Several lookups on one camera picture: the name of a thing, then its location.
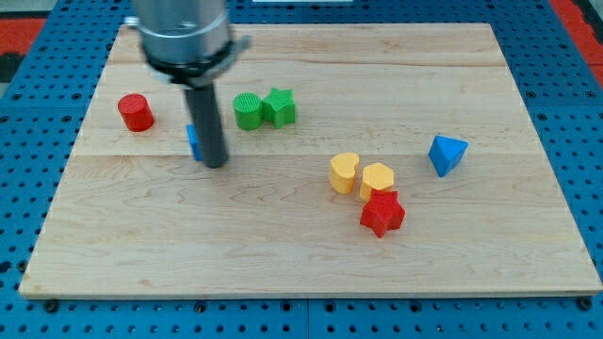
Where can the blue cube block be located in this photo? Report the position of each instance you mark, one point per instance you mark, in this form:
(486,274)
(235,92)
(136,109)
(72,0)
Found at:
(193,143)

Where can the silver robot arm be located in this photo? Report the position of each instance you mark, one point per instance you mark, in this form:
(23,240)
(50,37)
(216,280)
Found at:
(189,42)

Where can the yellow heart block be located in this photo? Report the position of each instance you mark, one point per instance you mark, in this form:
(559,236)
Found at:
(343,172)

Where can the green star block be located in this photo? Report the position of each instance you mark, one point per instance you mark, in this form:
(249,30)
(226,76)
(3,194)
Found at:
(279,107)

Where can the light wooden board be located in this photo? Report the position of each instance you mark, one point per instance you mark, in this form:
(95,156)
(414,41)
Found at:
(136,217)

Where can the yellow hexagon block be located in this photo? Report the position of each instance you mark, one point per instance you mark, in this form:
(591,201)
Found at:
(376,176)

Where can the green cylinder block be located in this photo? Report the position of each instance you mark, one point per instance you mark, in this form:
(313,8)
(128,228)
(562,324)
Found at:
(248,110)

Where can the red star block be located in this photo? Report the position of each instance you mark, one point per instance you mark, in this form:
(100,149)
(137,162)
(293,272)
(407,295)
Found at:
(383,212)

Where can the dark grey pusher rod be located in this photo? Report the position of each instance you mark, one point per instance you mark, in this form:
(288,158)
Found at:
(204,111)

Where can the blue triangle block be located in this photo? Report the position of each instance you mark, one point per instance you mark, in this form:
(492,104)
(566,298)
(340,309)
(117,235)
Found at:
(446,153)

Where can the red cylinder block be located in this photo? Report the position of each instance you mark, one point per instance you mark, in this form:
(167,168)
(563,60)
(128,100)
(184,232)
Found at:
(136,112)

